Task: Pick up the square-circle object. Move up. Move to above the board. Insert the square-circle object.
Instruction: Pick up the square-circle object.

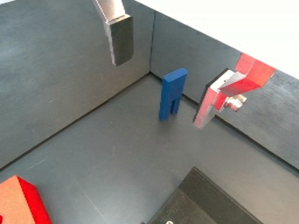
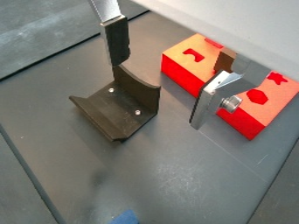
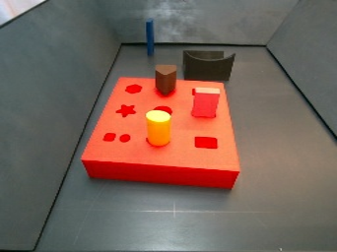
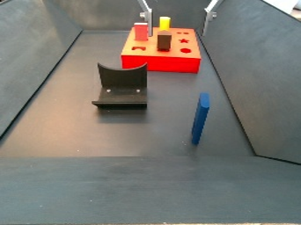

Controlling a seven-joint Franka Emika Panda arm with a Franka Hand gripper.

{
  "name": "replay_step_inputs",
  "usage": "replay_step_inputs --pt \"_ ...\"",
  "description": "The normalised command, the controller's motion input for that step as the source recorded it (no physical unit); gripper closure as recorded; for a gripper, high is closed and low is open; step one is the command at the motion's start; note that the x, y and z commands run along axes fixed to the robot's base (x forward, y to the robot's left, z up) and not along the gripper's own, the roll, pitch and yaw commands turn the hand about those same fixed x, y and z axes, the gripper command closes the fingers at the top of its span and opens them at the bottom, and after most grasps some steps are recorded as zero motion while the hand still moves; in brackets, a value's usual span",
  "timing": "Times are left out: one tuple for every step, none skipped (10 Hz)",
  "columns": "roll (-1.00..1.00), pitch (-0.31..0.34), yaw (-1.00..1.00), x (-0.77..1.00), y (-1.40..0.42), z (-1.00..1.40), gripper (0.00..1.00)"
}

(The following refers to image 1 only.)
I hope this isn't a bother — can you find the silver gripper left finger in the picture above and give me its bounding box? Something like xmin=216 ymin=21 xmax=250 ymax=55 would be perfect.
xmin=92 ymin=0 xmax=133 ymax=67

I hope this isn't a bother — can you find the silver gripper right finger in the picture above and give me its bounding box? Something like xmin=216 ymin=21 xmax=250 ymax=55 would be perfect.
xmin=194 ymin=53 xmax=276 ymax=129

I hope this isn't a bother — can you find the blue square-circle peg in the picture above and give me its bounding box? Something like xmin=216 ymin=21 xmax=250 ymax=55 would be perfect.
xmin=159 ymin=68 xmax=187 ymax=121

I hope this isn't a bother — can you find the red shape-sorter board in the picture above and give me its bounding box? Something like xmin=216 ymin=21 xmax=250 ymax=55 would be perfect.
xmin=0 ymin=176 xmax=52 ymax=224

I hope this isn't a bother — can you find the black curved holder stand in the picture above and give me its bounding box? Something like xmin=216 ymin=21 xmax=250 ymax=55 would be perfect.
xmin=147 ymin=166 xmax=264 ymax=224

